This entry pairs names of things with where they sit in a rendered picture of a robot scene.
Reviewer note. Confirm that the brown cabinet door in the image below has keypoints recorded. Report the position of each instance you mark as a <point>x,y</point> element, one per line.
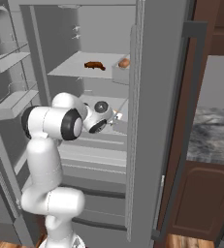
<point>202,200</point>

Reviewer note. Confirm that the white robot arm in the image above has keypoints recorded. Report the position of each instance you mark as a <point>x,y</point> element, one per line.
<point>44,168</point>

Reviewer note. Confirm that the grey fridge door with shelves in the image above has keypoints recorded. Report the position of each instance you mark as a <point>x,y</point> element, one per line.
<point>6,103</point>

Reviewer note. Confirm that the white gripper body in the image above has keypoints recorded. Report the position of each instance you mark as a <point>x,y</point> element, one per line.
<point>112,120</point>

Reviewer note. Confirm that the brown tall cabinet panel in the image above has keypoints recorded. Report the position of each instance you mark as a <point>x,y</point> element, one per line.
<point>181,155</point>

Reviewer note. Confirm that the grey fridge door with bins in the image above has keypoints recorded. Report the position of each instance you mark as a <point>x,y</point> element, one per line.
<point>155,97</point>

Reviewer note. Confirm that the brown chicken drumstick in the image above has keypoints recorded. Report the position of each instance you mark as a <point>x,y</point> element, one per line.
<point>94,65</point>

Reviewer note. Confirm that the orange onion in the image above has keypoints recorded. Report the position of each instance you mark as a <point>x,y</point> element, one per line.
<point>124,63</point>

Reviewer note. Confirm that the grey fridge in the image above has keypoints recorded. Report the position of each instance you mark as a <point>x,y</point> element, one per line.
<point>84,155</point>

